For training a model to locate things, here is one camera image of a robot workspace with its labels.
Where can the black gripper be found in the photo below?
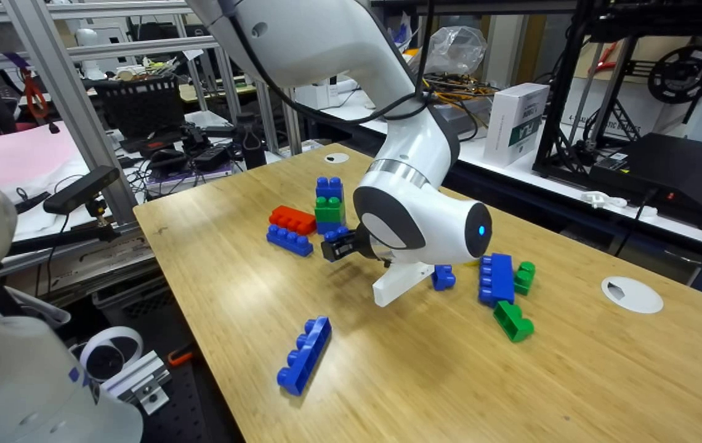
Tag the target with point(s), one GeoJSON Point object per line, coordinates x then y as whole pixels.
{"type": "Point", "coordinates": [367, 250]}

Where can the blue square block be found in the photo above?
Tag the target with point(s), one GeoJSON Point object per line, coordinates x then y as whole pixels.
{"type": "Point", "coordinates": [325, 224]}

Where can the green square block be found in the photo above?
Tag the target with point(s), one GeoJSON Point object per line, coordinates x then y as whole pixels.
{"type": "Point", "coordinates": [327, 210]}

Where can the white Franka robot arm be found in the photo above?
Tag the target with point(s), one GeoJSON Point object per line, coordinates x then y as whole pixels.
{"type": "Point", "coordinates": [413, 155]}

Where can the red four-stud block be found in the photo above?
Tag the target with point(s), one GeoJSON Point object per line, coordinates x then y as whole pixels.
{"type": "Point", "coordinates": [291, 220]}

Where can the large blue block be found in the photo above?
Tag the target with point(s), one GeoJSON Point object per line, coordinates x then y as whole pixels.
{"type": "Point", "coordinates": [495, 279]}

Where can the small green block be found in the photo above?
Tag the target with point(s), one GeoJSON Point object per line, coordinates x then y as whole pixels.
{"type": "Point", "coordinates": [524, 277]}

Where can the green two-stud block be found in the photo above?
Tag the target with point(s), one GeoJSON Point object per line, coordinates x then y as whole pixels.
{"type": "Point", "coordinates": [512, 320]}

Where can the small white table grommet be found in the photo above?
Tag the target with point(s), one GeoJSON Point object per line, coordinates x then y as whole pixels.
{"type": "Point", "coordinates": [336, 157]}

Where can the white workbench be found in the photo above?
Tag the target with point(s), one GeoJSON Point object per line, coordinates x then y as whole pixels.
{"type": "Point", "coordinates": [529, 176]}

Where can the white cardboard box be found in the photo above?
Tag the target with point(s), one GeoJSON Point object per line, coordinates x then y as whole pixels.
{"type": "Point", "coordinates": [514, 118]}

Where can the clear plastic bag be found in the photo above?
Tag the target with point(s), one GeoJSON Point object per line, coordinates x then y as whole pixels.
{"type": "Point", "coordinates": [455, 50]}

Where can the large white table grommet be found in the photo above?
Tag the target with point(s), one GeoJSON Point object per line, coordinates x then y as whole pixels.
{"type": "Point", "coordinates": [631, 296]}

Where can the pink sheet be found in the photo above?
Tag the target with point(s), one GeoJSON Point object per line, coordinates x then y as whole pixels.
{"type": "Point", "coordinates": [21, 161]}

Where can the black desktop device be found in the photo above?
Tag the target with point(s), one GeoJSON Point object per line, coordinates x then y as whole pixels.
{"type": "Point", "coordinates": [686, 176]}

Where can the black filament spool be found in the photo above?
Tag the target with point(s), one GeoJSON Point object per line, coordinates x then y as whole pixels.
{"type": "Point", "coordinates": [660, 75]}

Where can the white wrist mount plate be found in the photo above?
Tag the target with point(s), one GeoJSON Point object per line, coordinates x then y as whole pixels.
{"type": "Point", "coordinates": [399, 283]}

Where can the black stereo camera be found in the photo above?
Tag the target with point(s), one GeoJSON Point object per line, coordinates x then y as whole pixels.
{"type": "Point", "coordinates": [78, 189]}

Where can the aluminium frame rail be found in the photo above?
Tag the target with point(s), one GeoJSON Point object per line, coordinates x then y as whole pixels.
{"type": "Point", "coordinates": [154, 47]}

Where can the black 3D printer frame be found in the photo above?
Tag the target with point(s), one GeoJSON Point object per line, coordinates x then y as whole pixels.
{"type": "Point", "coordinates": [565, 88]}

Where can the aluminium frame post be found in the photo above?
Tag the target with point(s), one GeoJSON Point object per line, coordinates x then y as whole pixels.
{"type": "Point", "coordinates": [73, 106]}

